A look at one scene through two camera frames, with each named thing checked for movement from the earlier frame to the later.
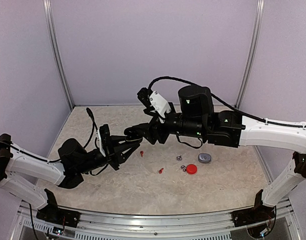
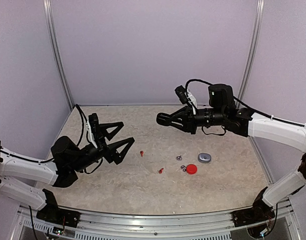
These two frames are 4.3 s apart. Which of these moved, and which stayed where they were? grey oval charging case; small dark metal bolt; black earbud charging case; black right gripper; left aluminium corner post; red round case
Moved: black right gripper; black earbud charging case
Stayed: grey oval charging case; red round case; left aluminium corner post; small dark metal bolt
